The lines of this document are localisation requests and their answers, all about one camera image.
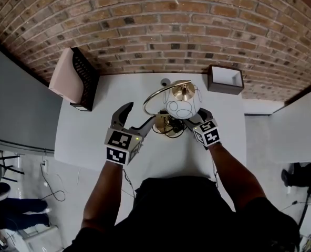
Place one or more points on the black chair frame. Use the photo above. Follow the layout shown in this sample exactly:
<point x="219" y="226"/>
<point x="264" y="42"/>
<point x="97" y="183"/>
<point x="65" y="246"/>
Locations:
<point x="5" y="167"/>

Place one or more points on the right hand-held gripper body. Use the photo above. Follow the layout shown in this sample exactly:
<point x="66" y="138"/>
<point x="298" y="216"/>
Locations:
<point x="207" y="134"/>

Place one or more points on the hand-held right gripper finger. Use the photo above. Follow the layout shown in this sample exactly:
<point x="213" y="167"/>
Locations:
<point x="191" y="124"/>
<point x="206" y="115"/>

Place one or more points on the person's right forearm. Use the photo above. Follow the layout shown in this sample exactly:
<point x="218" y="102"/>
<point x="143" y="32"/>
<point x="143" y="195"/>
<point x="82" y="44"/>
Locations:
<point x="233" y="177"/>

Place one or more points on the white partition panel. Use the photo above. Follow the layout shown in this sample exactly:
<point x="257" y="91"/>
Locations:
<point x="292" y="132"/>

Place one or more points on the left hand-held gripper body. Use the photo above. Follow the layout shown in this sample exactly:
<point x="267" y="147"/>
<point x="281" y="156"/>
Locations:
<point x="118" y="147"/>

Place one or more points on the brown box white inside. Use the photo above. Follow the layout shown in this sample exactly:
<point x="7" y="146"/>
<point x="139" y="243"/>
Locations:
<point x="223" y="84"/>

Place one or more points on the grey cabinet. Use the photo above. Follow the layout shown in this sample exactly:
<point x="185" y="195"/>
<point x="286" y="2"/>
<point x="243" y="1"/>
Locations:
<point x="16" y="106"/>

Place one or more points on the small grey round grommet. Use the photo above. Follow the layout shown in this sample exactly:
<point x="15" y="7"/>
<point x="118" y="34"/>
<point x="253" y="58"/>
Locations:
<point x="165" y="82"/>

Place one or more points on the black perforated file holder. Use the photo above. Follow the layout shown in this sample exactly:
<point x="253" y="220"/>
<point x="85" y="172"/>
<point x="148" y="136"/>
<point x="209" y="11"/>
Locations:
<point x="85" y="80"/>

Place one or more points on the gold table lamp white globe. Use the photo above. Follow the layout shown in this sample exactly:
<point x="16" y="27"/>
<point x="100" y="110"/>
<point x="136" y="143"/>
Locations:
<point x="182" y="108"/>

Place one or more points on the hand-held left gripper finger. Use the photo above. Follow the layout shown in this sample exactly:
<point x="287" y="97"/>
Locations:
<point x="143" y="128"/>
<point x="122" y="114"/>

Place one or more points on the person's black shirt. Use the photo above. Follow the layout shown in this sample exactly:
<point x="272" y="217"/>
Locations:
<point x="181" y="219"/>

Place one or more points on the person's left forearm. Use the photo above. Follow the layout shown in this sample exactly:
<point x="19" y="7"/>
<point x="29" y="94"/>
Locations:
<point x="104" y="195"/>

